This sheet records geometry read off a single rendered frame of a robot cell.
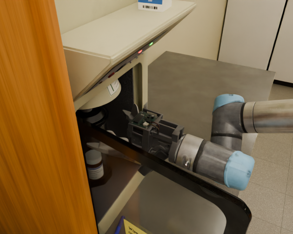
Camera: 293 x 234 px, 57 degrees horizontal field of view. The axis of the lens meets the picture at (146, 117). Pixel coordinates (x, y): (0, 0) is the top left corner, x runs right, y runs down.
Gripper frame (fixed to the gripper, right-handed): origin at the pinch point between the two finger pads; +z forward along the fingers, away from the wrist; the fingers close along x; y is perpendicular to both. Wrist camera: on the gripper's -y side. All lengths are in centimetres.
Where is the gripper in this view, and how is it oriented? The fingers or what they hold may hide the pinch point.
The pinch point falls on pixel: (106, 127)
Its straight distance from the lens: 69.6
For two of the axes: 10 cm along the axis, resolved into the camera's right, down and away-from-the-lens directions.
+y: 0.3, -8.0, -6.0
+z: -8.8, -3.1, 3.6
